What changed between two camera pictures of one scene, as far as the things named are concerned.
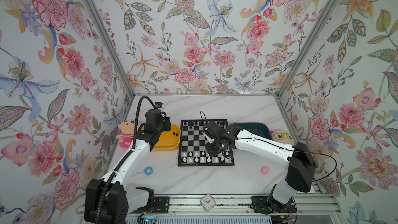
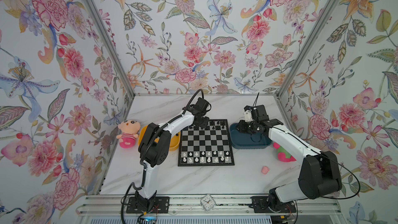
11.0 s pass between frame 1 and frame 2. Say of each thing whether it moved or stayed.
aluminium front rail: stayed
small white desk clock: stayed
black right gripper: moved
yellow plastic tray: stayed
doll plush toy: stayed
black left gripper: moved
